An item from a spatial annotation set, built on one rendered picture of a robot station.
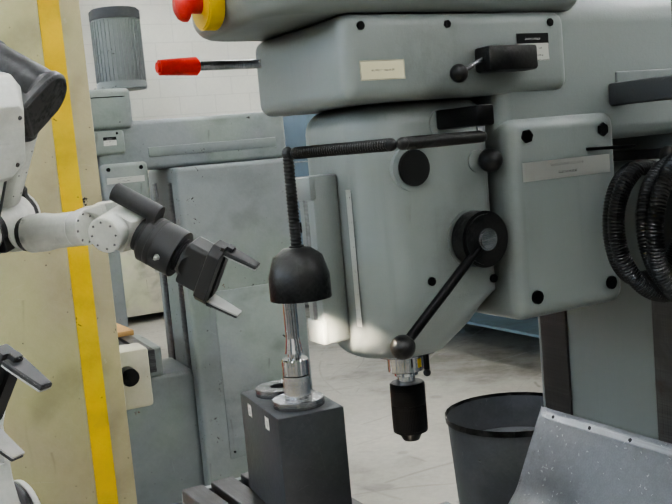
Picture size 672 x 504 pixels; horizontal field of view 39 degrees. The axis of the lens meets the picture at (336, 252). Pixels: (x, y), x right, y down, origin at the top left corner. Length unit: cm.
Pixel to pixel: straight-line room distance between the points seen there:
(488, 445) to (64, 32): 183
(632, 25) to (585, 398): 59
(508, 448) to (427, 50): 216
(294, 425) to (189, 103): 929
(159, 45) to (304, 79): 959
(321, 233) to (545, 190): 29
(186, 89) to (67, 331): 806
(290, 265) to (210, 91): 983
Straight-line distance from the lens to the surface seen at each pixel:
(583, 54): 130
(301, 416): 159
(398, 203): 112
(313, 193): 115
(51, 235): 178
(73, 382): 288
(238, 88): 1100
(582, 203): 127
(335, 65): 108
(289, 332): 161
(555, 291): 125
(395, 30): 110
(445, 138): 102
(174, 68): 120
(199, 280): 166
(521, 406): 356
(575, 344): 155
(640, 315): 144
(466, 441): 320
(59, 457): 292
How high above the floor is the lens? 158
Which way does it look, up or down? 6 degrees down
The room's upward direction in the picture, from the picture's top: 5 degrees counter-clockwise
